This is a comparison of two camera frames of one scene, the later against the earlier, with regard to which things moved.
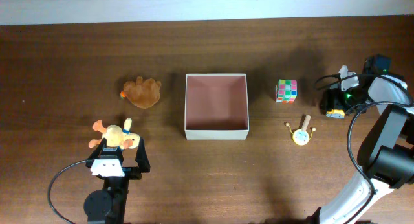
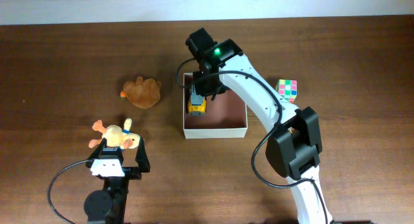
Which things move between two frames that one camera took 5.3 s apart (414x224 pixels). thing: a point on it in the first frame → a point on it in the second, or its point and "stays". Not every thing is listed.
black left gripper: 136,172 stays
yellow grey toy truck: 336,113 → 197,103
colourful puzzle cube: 286,91 stays
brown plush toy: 143,94 stays
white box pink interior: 216,107 stays
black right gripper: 334,99 → 201,89
